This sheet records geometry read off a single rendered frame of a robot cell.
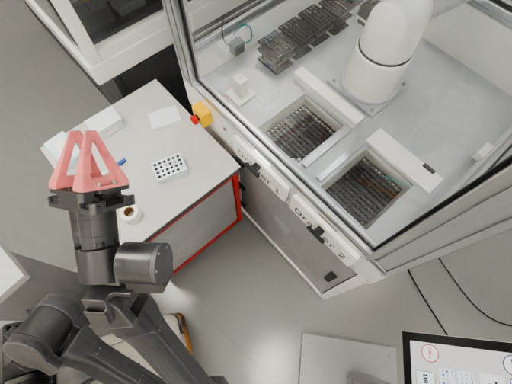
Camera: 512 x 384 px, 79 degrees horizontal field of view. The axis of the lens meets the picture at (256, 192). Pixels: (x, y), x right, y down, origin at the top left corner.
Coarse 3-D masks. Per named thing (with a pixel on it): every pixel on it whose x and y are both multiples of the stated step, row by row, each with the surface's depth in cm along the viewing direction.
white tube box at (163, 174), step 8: (160, 160) 125; (168, 160) 126; (176, 160) 125; (152, 168) 123; (160, 168) 123; (168, 168) 124; (176, 168) 123; (184, 168) 123; (160, 176) 123; (168, 176) 122; (176, 176) 124
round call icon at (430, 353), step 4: (424, 344) 80; (428, 344) 79; (432, 344) 79; (436, 344) 78; (424, 348) 80; (428, 348) 79; (432, 348) 78; (436, 348) 78; (424, 352) 79; (428, 352) 79; (432, 352) 78; (436, 352) 78; (424, 356) 79; (428, 356) 78; (432, 356) 78; (436, 356) 77; (424, 360) 79; (428, 360) 78; (432, 360) 77; (436, 360) 77
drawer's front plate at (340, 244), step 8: (296, 200) 105; (304, 208) 104; (304, 216) 108; (312, 216) 102; (320, 216) 102; (312, 224) 107; (320, 224) 101; (328, 232) 100; (336, 232) 100; (328, 240) 105; (336, 240) 99; (336, 248) 104; (344, 248) 98; (352, 248) 98; (344, 256) 102; (352, 256) 97
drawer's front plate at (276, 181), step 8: (232, 136) 114; (240, 144) 113; (240, 152) 119; (248, 152) 112; (248, 160) 117; (256, 160) 111; (264, 168) 109; (264, 176) 114; (272, 176) 108; (272, 184) 114; (280, 184) 107; (280, 192) 112; (288, 192) 109
